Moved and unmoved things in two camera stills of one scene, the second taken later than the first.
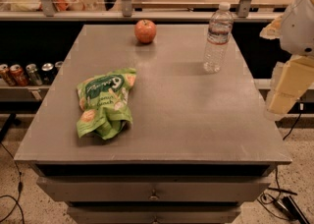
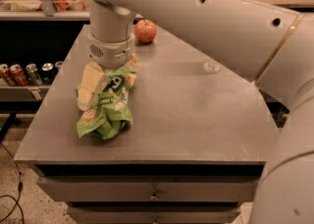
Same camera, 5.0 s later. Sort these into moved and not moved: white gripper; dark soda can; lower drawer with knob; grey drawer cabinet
Moved: white gripper
Not moved: grey drawer cabinet; lower drawer with knob; dark soda can
